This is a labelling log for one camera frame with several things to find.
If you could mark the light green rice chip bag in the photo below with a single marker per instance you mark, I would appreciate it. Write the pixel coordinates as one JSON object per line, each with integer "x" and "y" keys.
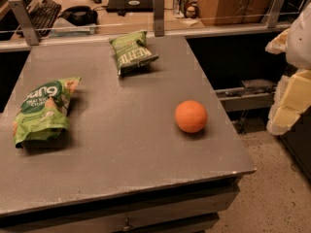
{"x": 42, "y": 115}

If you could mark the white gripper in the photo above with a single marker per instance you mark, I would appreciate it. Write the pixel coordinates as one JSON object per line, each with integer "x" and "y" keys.
{"x": 300, "y": 44}

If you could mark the grey metal rail post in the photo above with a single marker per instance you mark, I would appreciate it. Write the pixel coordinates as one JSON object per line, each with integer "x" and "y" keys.
{"x": 273, "y": 13}
{"x": 27, "y": 27}
{"x": 158, "y": 17}

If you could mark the black headphones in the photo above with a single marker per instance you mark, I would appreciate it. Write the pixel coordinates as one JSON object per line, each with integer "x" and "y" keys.
{"x": 80, "y": 15}

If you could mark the grey metal shelf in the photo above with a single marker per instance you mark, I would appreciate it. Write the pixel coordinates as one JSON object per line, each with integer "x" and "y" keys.
{"x": 249, "y": 95}

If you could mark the grey drawer with handle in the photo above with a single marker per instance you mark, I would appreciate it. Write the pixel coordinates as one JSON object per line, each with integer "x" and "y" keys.
{"x": 193, "y": 211}

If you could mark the black laptop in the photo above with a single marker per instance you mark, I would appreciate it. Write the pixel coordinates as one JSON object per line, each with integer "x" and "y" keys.
{"x": 129, "y": 6}

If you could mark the black keyboard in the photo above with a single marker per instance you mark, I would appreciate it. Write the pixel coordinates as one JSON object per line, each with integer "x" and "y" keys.
{"x": 44, "y": 15}

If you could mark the shiny snack packet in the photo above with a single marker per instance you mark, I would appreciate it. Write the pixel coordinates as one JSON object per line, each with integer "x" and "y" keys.
{"x": 185, "y": 8}

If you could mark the orange fruit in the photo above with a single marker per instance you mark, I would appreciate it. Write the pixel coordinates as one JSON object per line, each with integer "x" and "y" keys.
{"x": 191, "y": 116}

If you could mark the dark green kettle chip bag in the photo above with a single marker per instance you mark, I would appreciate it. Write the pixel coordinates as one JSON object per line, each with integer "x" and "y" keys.
{"x": 131, "y": 51}

